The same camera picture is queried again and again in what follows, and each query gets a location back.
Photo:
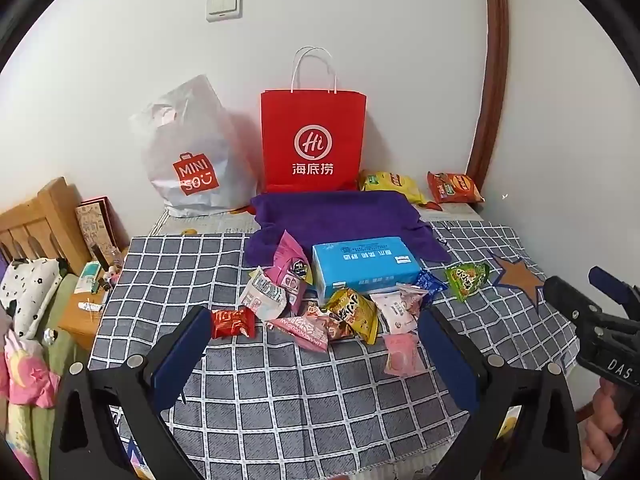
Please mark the white snowflake print snack packet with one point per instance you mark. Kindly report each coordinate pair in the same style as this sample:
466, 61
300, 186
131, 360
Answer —
395, 312

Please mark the green snack packet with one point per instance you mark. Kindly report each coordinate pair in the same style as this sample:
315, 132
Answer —
465, 280

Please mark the person's right hand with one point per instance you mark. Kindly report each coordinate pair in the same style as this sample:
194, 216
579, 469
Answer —
607, 425

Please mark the wooden nightstand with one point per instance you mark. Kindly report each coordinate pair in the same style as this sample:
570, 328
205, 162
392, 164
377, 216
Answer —
80, 320

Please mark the purple towel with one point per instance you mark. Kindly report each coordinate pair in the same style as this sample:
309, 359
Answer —
325, 215

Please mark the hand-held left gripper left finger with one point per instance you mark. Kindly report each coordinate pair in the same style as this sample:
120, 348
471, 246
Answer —
180, 355

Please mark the red paper bag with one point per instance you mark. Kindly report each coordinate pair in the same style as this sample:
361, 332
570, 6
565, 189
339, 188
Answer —
310, 120

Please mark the yellow snack packet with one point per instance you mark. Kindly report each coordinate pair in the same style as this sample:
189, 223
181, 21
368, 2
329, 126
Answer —
357, 315

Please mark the green blanket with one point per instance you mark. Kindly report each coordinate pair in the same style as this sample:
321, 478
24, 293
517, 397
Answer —
55, 355

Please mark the long red snack packet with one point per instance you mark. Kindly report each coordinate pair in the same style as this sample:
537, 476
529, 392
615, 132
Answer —
300, 334

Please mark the small blue snack packet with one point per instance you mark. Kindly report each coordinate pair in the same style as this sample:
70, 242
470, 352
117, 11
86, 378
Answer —
432, 282

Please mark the yellow chips bag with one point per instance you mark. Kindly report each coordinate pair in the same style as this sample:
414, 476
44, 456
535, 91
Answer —
390, 182

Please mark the white plastic shopping bag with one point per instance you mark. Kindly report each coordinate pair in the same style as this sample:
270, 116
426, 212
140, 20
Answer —
200, 135

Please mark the patterned brown box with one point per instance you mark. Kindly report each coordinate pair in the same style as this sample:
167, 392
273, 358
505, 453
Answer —
95, 225

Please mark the white light switch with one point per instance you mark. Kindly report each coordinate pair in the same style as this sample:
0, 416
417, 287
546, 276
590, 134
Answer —
224, 6

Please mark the pink star print cloth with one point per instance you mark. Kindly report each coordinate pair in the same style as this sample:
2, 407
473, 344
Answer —
30, 375

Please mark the blue tissue box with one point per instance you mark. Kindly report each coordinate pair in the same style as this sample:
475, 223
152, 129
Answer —
365, 265

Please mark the teal box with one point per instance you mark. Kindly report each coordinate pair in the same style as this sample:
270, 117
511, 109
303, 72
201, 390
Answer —
90, 276

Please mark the white spotted pillow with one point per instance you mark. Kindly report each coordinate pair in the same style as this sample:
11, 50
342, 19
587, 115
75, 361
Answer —
30, 285

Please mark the cardboard boxes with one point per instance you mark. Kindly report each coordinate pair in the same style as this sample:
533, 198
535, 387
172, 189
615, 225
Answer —
45, 215

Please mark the pink and purple snack packet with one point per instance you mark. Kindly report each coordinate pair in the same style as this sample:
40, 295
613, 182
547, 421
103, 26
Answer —
287, 265

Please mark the grey checked tablecloth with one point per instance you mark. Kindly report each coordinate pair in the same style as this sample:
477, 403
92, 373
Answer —
280, 400

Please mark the small red snack packet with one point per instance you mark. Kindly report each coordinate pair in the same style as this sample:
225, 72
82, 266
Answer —
232, 322

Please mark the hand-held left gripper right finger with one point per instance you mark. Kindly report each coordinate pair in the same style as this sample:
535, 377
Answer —
450, 365

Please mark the brown wooden door frame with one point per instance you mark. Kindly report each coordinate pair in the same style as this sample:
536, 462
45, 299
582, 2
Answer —
492, 85

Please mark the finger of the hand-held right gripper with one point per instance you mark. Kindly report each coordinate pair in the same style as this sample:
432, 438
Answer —
565, 295
610, 282

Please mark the orange-red chips bag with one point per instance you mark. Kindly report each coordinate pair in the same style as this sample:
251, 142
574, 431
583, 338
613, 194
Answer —
452, 187

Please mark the red silver wrapper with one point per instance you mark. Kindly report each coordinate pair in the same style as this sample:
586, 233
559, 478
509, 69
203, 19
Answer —
320, 316

